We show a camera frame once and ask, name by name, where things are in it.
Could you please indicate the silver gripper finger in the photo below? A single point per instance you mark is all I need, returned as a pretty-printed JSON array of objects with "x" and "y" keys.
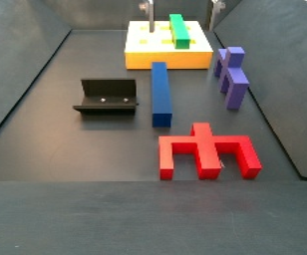
[
  {"x": 146, "y": 6},
  {"x": 217, "y": 7}
]

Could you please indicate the blue bar block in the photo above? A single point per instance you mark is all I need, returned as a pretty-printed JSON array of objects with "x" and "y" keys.
[{"x": 161, "y": 96}]

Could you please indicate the yellow board with slots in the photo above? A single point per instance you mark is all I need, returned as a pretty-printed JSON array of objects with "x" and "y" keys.
[{"x": 150, "y": 47}]

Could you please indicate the green bar block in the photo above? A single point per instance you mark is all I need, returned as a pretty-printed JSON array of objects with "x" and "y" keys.
[{"x": 180, "y": 36}]

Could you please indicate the purple stepped block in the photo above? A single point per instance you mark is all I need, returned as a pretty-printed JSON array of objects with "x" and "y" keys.
[{"x": 232, "y": 80}]

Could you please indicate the red E-shaped block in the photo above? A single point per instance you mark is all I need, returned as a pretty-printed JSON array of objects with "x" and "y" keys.
[{"x": 206, "y": 146}]

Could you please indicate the black angle bracket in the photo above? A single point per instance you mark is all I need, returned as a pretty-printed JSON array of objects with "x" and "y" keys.
[{"x": 107, "y": 97}]

